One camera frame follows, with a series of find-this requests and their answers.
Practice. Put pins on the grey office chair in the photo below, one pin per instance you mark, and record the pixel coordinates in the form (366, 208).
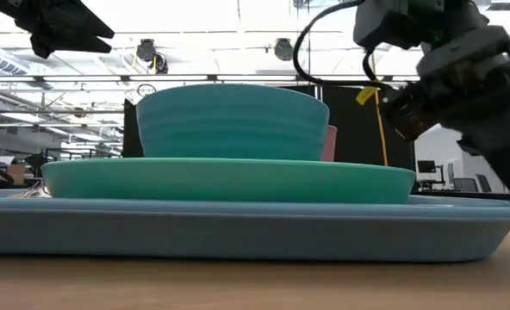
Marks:
(466, 185)

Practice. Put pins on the black ceiling fixture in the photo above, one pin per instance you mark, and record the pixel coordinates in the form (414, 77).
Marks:
(284, 49)
(146, 49)

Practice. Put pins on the blue plastic bowl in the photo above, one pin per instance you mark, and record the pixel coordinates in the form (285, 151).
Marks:
(233, 125)

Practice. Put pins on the turquoise plastic plate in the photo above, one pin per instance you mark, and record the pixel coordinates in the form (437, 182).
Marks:
(229, 181)

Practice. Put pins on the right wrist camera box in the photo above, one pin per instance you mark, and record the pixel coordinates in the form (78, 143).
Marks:
(393, 21)

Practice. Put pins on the pink plastic cup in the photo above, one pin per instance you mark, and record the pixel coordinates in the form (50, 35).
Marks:
(330, 142)

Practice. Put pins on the blue plastic tray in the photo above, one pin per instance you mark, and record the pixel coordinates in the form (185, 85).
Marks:
(238, 232)

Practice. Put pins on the black computer monitor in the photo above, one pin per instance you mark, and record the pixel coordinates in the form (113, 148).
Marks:
(426, 166)

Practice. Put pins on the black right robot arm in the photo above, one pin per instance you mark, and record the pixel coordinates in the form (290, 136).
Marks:
(453, 13)

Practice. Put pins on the yellow tape tag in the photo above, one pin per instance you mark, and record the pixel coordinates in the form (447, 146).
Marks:
(366, 95)

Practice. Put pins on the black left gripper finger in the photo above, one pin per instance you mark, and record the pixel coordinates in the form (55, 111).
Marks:
(85, 26)
(74, 45)

